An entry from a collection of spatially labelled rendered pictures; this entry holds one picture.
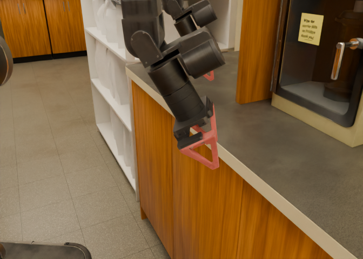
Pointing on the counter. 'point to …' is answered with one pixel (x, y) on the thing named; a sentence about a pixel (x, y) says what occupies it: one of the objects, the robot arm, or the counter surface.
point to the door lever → (341, 56)
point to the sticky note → (310, 28)
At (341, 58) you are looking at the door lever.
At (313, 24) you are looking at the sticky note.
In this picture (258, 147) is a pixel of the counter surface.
